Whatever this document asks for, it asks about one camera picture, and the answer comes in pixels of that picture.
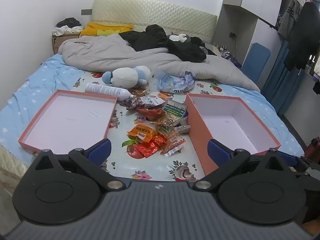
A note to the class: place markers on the small clear plastic packet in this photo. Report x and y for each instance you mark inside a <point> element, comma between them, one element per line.
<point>182,128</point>

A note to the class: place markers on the grey wall switch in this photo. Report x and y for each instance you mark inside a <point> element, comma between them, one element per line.
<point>86,12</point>

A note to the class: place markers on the blue padded board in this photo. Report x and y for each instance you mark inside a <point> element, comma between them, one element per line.
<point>255,62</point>

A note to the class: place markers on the dark folded cloth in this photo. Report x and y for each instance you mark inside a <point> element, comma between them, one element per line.
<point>68,22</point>

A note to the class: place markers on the white black plush toy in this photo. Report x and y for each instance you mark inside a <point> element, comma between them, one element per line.
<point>180,38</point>

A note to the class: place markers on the white spray bottle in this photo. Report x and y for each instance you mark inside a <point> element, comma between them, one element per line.
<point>107,90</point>

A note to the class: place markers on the pink cardboard box lid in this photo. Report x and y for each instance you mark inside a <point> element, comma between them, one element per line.
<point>67,117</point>

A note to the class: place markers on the green striped snack packet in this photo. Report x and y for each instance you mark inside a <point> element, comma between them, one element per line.
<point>175,107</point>

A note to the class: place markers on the blue curtain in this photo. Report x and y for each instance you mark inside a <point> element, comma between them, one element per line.
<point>280,80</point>

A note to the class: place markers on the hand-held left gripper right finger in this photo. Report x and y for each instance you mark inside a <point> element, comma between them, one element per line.
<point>217,152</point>

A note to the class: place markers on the hanging black jacket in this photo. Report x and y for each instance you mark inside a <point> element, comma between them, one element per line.
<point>302,35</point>

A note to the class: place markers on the black clothing pile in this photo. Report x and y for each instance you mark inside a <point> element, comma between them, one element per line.
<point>185,50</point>

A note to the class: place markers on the white blue plush toy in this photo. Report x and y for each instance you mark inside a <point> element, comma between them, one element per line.
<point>127,75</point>

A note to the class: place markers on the floral fruit print mat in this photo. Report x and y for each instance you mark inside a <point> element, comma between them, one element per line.
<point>155,167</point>

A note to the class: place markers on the white top brown snack packet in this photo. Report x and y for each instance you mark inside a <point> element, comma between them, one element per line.
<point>150,101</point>

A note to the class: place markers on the deep pink cardboard box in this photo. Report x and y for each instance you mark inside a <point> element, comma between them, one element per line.
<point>225,130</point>

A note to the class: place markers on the white crumpled cloth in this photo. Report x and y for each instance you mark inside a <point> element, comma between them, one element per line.
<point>62,31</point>

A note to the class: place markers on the crumpled blue plastic bag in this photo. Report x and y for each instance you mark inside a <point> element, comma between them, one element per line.
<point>175,82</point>

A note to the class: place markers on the cluttered side table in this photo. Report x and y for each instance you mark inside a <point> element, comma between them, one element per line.
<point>225,52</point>

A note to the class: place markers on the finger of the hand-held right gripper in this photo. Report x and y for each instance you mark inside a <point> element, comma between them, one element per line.
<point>287,158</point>

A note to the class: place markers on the red suitcase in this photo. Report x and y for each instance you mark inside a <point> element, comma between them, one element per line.
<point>313,147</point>

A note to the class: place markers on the dark red snack packet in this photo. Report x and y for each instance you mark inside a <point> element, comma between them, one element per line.
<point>150,112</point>

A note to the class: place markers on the red patterned snack packet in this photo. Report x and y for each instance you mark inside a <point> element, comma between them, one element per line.
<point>140,91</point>

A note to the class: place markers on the blue snack packet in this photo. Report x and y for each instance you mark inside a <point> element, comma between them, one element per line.
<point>185,116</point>

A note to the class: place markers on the grey duvet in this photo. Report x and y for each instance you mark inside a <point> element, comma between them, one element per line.
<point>100,55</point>

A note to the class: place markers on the yellow red snack packet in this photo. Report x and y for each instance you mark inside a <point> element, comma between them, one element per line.
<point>165,95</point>

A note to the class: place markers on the shiny red snack packet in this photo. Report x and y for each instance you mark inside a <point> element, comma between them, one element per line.
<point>150,148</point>

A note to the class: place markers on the yellow pillow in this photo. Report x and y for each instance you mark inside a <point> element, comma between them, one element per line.
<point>100,30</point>

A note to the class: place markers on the wooden bedside cabinet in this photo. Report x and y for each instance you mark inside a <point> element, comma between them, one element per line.
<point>57,45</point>

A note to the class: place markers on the cream quilted headboard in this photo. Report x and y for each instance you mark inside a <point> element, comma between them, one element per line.
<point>155,12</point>

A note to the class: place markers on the black wall outlet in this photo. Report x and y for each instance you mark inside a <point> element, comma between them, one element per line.
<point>232,35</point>

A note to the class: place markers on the orange snack packet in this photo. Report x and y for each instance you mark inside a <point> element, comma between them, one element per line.
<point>141,132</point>

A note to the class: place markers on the cream bed base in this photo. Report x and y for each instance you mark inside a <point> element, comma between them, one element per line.
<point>10,165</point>

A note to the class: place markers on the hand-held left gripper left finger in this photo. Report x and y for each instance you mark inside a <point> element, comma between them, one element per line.
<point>100,151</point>

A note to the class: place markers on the light blue bedsheet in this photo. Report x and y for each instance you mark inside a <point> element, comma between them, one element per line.
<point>37,80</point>

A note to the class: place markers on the hanging grey sweater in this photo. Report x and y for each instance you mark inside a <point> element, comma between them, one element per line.
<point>287,17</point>

